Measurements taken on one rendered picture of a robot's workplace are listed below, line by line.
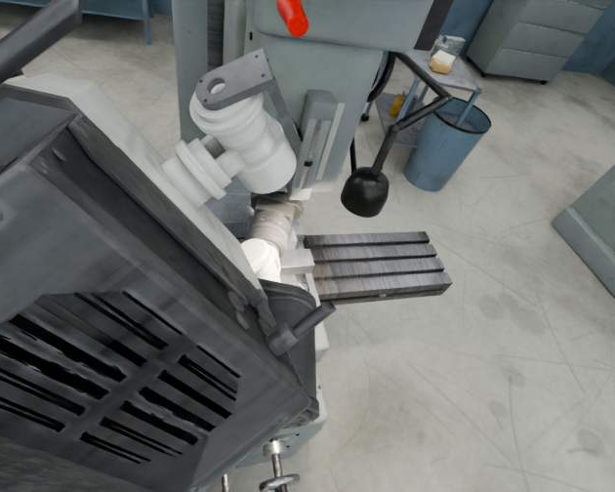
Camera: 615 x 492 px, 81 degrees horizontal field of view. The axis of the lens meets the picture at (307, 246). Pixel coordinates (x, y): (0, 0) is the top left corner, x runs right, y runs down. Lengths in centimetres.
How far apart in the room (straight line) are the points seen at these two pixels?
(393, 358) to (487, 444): 60
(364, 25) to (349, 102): 14
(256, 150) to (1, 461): 27
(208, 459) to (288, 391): 6
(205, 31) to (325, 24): 56
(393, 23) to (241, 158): 32
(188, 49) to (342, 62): 55
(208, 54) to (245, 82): 78
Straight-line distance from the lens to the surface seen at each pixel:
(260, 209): 80
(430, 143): 303
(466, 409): 229
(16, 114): 27
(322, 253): 118
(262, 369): 21
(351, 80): 64
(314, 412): 43
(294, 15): 39
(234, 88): 31
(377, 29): 58
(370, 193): 56
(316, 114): 61
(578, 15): 628
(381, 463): 200
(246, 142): 34
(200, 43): 108
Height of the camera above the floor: 183
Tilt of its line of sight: 49 degrees down
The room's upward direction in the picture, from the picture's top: 19 degrees clockwise
